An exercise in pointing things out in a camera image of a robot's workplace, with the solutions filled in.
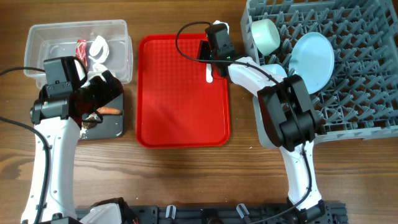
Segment white plastic spoon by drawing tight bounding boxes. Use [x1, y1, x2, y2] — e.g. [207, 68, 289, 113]
[206, 63, 213, 83]

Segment dark brown food scrap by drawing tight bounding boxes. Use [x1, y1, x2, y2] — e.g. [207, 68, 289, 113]
[82, 114, 98, 129]

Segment orange carrot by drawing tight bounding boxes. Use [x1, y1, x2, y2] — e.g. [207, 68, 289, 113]
[96, 107, 122, 115]

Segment white rice grains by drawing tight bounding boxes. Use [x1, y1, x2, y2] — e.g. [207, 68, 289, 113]
[80, 117, 100, 139]

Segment red snack wrapper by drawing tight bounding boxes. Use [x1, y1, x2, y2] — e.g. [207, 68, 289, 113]
[75, 39, 87, 67]

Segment white plastic wrap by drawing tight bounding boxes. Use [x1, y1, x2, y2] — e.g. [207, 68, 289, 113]
[88, 35, 116, 79]

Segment mint green bowl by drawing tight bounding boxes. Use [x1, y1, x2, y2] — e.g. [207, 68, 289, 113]
[251, 19, 280, 56]

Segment small light blue bowl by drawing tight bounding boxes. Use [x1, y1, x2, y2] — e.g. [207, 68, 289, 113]
[262, 64, 287, 77]

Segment large light blue plate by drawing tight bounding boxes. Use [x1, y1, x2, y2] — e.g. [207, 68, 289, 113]
[289, 32, 335, 94]

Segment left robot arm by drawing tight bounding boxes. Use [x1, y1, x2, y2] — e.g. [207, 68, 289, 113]
[21, 56, 123, 223]

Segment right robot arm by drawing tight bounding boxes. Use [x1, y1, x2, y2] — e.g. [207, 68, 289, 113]
[197, 22, 326, 223]

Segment grey dishwasher rack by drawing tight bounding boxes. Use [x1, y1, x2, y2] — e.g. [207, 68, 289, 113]
[241, 0, 397, 143]

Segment black plastic tray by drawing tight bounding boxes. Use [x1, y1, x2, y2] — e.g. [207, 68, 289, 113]
[80, 94, 124, 140]

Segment clear plastic bin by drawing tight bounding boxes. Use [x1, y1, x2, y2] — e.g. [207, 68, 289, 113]
[24, 19, 134, 84]

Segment red serving tray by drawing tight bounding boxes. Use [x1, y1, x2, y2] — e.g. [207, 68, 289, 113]
[136, 34, 231, 149]

